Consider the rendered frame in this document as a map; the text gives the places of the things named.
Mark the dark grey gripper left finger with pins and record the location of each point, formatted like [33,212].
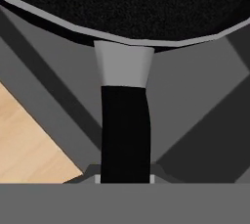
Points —
[92,175]

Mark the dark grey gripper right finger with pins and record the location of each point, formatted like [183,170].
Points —
[158,176]

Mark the black pan with grey rim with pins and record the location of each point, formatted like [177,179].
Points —
[125,130]

